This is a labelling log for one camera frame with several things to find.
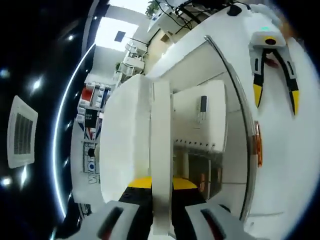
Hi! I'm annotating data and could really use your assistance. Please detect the black-legged side desk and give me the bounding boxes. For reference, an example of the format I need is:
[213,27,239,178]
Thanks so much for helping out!
[154,0,231,31]

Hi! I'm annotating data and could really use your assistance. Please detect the wall logo sign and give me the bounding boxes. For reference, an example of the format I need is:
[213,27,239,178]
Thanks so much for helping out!
[82,139,101,186]

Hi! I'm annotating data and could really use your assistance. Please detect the potted plant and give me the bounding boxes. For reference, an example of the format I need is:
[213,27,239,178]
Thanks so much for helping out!
[147,0,161,16]

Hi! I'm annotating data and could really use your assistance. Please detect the curved ceiling light strip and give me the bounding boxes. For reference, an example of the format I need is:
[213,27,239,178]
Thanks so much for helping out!
[53,43,97,218]

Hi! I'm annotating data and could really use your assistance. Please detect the ceiling air conditioner vent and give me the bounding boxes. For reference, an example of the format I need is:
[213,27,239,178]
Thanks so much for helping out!
[7,95,39,169]

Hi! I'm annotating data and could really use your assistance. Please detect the white spiral sticky note pad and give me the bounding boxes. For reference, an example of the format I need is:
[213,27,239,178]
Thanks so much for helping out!
[99,74,227,236]

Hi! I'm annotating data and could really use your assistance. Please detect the white storage shelves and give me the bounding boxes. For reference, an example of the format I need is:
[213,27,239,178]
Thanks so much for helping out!
[76,79,113,141]

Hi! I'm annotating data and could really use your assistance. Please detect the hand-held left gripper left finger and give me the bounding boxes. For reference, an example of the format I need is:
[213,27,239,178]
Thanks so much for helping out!
[79,175,154,240]

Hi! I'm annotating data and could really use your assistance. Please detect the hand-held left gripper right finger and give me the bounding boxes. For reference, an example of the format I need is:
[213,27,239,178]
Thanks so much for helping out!
[171,176,253,240]

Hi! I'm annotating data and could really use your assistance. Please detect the person's right hand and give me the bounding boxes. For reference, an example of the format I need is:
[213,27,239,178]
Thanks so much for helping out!
[264,51,281,68]

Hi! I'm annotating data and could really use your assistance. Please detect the white drawer organizer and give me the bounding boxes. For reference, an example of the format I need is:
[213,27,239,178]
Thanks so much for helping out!
[146,34,265,226]

